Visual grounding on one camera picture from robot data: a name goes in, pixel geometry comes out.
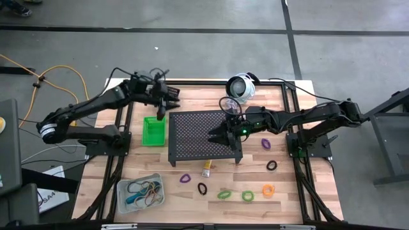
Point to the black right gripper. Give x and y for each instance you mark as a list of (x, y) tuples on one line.
[(234, 134)]

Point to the grey metal stand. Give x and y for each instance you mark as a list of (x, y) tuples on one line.
[(390, 134)]

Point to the green plastic basket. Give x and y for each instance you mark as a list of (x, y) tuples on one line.
[(154, 132)]

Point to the yellow round object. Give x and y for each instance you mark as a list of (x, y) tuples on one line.
[(2, 125)]

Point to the dark grey box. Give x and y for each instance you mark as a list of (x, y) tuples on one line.
[(22, 207)]

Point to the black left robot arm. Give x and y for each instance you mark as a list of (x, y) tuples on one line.
[(96, 102)]

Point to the thin yellow rubber band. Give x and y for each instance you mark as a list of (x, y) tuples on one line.
[(150, 186)]

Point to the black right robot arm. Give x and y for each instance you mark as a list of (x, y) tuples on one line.
[(319, 115)]

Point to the white paper box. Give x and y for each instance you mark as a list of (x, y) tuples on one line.
[(52, 199)]

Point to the rubber bands and coils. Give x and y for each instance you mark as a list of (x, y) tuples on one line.
[(153, 200)]

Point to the white plastic bin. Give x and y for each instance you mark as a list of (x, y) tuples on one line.
[(120, 204)]

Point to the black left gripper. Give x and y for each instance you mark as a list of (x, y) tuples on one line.
[(160, 94)]

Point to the staples packet yellow green print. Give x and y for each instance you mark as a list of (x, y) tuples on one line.
[(206, 168)]

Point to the person's foot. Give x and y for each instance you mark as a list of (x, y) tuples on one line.
[(19, 11)]

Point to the black perforated metal riser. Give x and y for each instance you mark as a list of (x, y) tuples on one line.
[(198, 137)]

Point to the white cylindrical appliance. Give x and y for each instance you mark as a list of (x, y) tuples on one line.
[(239, 87)]

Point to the wide black rubber band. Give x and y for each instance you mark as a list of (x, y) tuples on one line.
[(129, 188)]

